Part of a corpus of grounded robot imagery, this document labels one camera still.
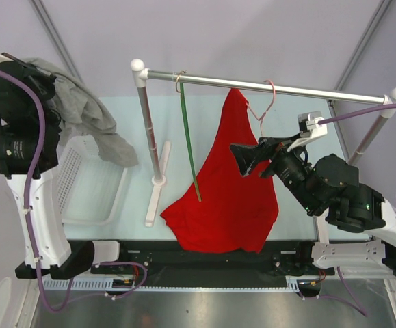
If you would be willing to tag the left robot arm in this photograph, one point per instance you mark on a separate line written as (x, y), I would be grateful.
(29, 135)

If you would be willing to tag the red t shirt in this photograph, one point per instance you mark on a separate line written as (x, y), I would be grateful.
(233, 212)

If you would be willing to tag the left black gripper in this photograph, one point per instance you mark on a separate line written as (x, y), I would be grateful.
(45, 78)

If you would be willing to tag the grey t shirt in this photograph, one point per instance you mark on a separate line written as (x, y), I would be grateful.
(81, 109)

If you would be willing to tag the white plastic basket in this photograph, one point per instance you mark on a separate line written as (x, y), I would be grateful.
(88, 188)

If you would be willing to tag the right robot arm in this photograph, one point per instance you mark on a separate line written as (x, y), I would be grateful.
(331, 187)

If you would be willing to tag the pink wire hanger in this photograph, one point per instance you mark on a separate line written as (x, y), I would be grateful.
(260, 118)

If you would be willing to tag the green velvet hanger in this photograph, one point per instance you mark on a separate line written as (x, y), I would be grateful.
(180, 89)

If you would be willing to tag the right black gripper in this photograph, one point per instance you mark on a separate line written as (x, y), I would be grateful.
(247, 156)

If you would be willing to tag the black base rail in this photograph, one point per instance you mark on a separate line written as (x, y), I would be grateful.
(276, 257)

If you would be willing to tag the silver clothes rack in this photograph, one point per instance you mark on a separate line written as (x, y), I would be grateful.
(387, 108)

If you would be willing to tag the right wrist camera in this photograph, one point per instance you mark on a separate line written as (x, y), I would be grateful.
(310, 129)

